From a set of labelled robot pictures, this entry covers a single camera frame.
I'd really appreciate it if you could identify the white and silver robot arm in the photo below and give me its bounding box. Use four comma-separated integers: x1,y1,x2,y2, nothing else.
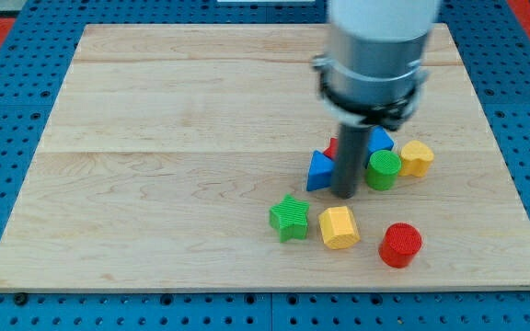
312,0,441,131

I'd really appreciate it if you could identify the green star block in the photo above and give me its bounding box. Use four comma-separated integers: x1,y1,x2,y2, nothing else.
269,194,310,243

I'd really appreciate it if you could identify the yellow hexagon block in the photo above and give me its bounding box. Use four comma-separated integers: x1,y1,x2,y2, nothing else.
318,206,361,250

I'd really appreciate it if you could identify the blue triangle block front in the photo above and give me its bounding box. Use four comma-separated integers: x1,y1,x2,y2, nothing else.
306,151,334,191

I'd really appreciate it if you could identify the blue triangle block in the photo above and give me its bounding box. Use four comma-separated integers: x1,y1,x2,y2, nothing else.
365,127,394,165
306,151,334,191

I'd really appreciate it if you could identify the red block behind rod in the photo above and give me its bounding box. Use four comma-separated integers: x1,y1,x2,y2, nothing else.
323,137,338,160

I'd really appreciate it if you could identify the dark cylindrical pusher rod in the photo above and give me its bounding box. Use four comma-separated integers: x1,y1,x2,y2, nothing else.
330,124,373,199

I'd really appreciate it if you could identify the light wooden board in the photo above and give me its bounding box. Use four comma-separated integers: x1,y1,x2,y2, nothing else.
0,24,530,293

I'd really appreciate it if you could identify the blue triangle block rear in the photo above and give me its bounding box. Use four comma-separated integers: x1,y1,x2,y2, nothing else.
365,127,394,165

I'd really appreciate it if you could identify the green cylinder block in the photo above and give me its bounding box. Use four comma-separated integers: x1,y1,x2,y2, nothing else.
365,150,402,190

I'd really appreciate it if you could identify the yellow heart block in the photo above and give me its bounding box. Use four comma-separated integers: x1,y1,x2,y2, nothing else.
398,140,434,177

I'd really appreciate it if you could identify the red cylinder block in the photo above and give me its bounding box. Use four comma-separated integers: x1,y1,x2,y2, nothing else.
378,223,422,268

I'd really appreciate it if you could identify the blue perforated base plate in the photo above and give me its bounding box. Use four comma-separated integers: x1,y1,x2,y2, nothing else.
0,0,530,330

